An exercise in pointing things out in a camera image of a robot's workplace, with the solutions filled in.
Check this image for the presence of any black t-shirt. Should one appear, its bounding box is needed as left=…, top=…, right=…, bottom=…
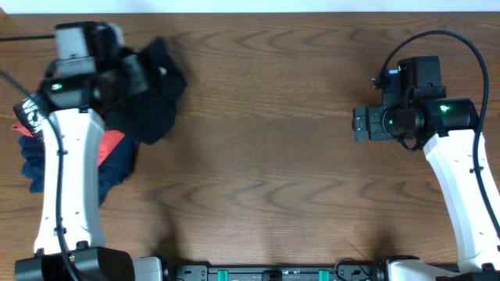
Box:
left=105, top=37, right=187, bottom=144

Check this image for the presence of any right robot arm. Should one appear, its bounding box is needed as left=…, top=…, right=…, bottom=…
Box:
left=352, top=98, right=499, bottom=280

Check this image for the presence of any navy blue folded shirt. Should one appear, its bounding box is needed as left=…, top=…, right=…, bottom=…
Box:
left=19, top=137, right=140, bottom=205

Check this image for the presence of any red folded shirt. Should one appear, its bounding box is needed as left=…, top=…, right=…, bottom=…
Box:
left=12, top=122, right=125, bottom=165

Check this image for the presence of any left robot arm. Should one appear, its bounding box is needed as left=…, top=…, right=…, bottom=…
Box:
left=15, top=55, right=163, bottom=280

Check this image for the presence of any black mounting rail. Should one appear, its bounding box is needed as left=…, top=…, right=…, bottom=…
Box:
left=175, top=261, right=386, bottom=281

